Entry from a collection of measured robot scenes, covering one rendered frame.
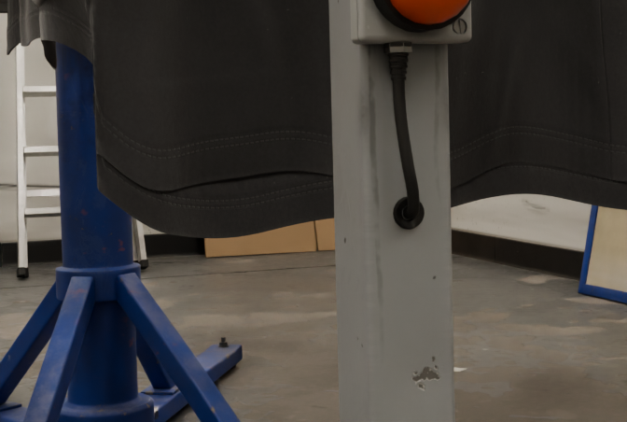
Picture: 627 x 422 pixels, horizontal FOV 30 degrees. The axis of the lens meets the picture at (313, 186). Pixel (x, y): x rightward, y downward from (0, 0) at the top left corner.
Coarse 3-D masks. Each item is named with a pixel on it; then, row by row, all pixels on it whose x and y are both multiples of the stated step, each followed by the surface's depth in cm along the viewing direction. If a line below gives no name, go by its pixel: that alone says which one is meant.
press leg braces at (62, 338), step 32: (128, 288) 201; (32, 320) 219; (64, 320) 194; (160, 320) 198; (32, 352) 222; (64, 352) 190; (160, 352) 196; (0, 384) 227; (64, 384) 188; (160, 384) 241; (192, 384) 191; (32, 416) 181; (224, 416) 189
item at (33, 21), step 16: (16, 0) 115; (32, 0) 85; (48, 0) 80; (64, 0) 79; (80, 0) 78; (16, 16) 115; (32, 16) 102; (48, 16) 81; (64, 16) 79; (80, 16) 78; (16, 32) 115; (32, 32) 103; (48, 32) 81; (64, 32) 80; (80, 32) 79; (48, 48) 89; (80, 48) 79
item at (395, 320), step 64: (384, 64) 48; (384, 128) 48; (448, 128) 49; (384, 192) 48; (448, 192) 49; (384, 256) 48; (448, 256) 49; (384, 320) 48; (448, 320) 49; (384, 384) 49; (448, 384) 50
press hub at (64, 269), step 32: (64, 64) 201; (64, 96) 202; (64, 128) 202; (64, 160) 203; (64, 192) 203; (96, 192) 202; (64, 224) 204; (96, 224) 202; (128, 224) 206; (64, 256) 205; (96, 256) 202; (128, 256) 206; (64, 288) 203; (96, 288) 201; (96, 320) 203; (128, 320) 206; (96, 352) 203; (128, 352) 206; (96, 384) 203; (128, 384) 206; (64, 416) 202; (96, 416) 201; (128, 416) 203
